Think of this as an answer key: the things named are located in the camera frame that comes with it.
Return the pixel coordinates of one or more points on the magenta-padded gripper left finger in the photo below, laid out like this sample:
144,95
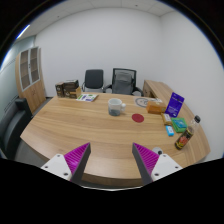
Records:
75,160

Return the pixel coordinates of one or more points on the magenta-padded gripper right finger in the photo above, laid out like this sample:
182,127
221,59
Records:
148,160

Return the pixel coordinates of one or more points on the clear bottle with dark label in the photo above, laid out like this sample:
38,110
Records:
184,138

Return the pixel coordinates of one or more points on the small blue and white pack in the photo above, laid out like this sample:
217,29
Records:
169,130

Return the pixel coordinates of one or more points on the flat round red coaster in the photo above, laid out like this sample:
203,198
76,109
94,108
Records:
137,117

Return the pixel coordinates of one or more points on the small yellow box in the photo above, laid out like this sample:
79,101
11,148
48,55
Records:
166,118

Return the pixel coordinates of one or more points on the green pouch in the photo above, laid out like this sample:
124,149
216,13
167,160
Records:
179,124

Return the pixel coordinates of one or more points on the orange-brown rectangular box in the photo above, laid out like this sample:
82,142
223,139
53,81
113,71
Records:
155,107

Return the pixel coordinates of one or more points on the round grey printed disc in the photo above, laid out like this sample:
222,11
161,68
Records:
142,102

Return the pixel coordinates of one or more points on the purple standing packet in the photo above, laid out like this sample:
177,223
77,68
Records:
174,104

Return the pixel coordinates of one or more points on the white and grey mug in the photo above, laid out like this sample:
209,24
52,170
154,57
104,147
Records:
115,106

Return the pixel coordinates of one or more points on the white booklet with coloured print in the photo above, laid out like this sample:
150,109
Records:
87,97

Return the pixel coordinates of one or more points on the tan cardboard box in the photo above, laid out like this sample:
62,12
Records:
75,93

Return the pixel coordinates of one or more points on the black sofa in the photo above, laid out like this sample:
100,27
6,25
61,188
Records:
12,126

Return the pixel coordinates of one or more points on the small dark brown box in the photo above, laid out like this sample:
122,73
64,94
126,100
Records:
59,89

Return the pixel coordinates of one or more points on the wooden side desk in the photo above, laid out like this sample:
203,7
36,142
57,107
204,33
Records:
157,88

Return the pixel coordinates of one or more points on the black box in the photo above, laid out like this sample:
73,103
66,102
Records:
71,84

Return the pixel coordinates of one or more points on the grey mesh office chair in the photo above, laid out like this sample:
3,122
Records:
123,82

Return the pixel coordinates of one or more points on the black office chair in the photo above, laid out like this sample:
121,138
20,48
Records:
93,79

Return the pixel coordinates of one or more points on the wooden cabinet with glass doors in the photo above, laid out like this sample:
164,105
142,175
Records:
30,80

